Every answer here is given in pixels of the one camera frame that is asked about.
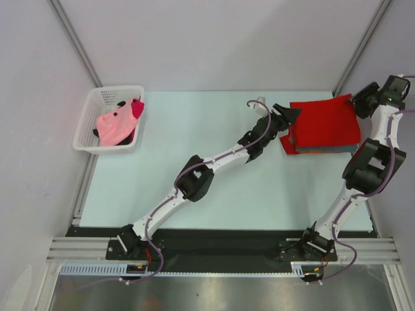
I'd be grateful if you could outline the grey folded t shirt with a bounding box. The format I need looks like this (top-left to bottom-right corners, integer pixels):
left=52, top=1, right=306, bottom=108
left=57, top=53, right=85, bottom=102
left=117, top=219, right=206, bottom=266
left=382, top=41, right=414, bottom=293
left=289, top=132, right=358, bottom=154

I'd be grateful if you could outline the white plastic laundry basket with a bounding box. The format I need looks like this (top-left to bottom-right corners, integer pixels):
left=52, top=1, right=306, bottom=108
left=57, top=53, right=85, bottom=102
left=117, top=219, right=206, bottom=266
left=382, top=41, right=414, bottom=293
left=73, top=85, right=145, bottom=155

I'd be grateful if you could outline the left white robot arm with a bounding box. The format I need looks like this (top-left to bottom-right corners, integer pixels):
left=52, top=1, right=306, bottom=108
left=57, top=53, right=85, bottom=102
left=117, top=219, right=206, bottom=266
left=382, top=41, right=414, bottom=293
left=117, top=99, right=301, bottom=259

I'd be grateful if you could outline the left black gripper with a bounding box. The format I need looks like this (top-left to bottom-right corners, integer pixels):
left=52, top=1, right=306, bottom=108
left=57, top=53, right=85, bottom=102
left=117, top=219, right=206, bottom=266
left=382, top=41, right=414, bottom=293
left=262, top=103, right=300, bottom=135

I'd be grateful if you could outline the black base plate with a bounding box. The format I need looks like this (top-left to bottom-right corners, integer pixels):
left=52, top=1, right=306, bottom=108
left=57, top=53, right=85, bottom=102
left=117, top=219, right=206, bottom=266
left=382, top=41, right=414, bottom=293
left=64, top=226, right=379, bottom=275

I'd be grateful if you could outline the right aluminium corner post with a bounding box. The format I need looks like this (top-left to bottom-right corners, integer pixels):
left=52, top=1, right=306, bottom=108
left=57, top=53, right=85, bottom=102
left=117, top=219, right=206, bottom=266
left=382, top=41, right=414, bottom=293
left=331, top=0, right=393, bottom=96

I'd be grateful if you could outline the aluminium corner post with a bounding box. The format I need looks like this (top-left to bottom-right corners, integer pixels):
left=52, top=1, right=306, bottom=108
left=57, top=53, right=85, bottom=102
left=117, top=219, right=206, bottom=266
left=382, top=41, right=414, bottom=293
left=47, top=0, right=103, bottom=87
left=331, top=0, right=393, bottom=96

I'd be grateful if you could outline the left aluminium corner post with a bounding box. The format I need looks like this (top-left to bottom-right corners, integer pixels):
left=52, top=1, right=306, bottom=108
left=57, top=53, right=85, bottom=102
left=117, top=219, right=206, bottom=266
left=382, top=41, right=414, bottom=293
left=47, top=0, right=103, bottom=87

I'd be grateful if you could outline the pink t shirt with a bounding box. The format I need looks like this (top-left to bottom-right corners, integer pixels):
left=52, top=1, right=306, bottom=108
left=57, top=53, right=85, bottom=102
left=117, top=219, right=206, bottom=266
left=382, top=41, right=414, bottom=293
left=93, top=97, right=145, bottom=147

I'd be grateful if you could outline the red folded t shirt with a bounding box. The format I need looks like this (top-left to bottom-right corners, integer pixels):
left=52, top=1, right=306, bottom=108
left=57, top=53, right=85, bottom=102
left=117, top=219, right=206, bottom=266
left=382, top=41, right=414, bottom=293
left=279, top=134, right=299, bottom=156

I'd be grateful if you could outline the red t shirt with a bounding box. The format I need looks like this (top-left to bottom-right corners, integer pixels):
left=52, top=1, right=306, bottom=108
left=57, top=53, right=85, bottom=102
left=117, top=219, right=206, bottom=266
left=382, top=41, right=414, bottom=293
left=290, top=94, right=361, bottom=151
left=279, top=134, right=299, bottom=156

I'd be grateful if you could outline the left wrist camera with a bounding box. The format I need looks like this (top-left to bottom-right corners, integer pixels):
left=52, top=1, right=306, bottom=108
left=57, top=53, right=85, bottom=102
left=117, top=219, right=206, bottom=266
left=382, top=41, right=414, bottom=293
left=246, top=97, right=268, bottom=117

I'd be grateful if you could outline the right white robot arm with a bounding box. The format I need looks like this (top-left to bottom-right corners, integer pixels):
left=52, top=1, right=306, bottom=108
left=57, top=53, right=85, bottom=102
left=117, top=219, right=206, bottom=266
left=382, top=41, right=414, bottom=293
left=298, top=75, right=411, bottom=261

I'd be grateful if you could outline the grey slotted cable duct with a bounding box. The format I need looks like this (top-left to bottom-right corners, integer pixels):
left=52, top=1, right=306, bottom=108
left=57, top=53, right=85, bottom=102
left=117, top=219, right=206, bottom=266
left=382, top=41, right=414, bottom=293
left=60, top=261, right=328, bottom=279

